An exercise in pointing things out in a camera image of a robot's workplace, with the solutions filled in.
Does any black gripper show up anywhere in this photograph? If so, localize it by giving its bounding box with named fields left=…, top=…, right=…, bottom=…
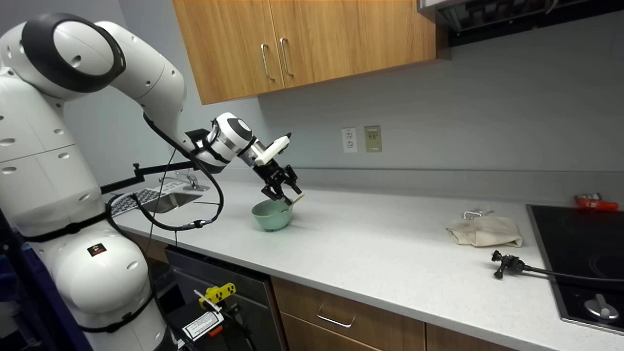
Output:
left=252, top=160, right=306, bottom=207

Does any mint green bowl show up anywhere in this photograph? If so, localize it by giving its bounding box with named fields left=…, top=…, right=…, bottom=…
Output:
left=250, top=197, right=296, bottom=234

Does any black dishwasher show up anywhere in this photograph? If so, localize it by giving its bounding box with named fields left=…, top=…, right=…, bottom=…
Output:
left=162, top=244, right=289, bottom=351

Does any metal sink basin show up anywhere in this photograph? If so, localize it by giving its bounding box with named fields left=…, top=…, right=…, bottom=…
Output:
left=105, top=184, right=211, bottom=219

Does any yellow clamp tool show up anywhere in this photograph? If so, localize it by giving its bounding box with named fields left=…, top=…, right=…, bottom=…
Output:
left=193, top=281, right=240, bottom=314

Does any silver red handheld device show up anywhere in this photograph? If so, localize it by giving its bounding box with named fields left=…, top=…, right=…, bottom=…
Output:
left=181, top=310, right=228, bottom=345

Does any wooden drawer front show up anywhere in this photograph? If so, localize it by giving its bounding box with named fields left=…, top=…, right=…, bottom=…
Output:
left=271, top=277, right=515, bottom=351

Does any beige crumpled cloth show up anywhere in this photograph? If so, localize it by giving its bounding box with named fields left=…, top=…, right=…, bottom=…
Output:
left=445, top=207, right=525, bottom=250

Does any dark blue fabric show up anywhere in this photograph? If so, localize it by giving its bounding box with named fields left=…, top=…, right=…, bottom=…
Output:
left=0, top=211, right=94, bottom=351

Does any dark range hood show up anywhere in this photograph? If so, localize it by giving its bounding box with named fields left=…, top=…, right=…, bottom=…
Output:
left=417, top=0, right=624, bottom=49

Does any black glass cooktop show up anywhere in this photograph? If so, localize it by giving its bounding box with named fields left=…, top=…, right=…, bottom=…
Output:
left=525, top=203, right=624, bottom=338

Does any small red object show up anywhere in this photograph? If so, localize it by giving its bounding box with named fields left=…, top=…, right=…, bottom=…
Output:
left=573, top=191, right=620, bottom=213

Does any small silver metal lid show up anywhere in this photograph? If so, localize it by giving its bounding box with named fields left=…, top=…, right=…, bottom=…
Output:
left=581, top=293, right=622, bottom=322

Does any white wall power outlet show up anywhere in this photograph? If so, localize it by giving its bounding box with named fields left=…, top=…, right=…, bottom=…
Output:
left=341, top=127, right=359, bottom=156

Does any beige wall switch plate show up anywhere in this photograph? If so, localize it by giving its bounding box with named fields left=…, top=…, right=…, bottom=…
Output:
left=363, top=123, right=384, bottom=154

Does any silver wall cabinet handle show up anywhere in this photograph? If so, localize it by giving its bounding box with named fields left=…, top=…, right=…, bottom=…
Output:
left=279, top=35, right=296, bottom=82
left=259, top=41, right=275, bottom=84

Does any wide silver drawer handle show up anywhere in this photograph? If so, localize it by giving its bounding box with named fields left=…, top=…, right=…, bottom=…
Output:
left=316, top=312, right=357, bottom=332

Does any wooden wall cabinet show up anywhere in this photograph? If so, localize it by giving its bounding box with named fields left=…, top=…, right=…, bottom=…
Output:
left=172, top=0, right=437, bottom=106

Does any thin black mount cable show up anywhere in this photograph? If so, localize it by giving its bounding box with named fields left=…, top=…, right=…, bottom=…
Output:
left=532, top=264, right=624, bottom=285

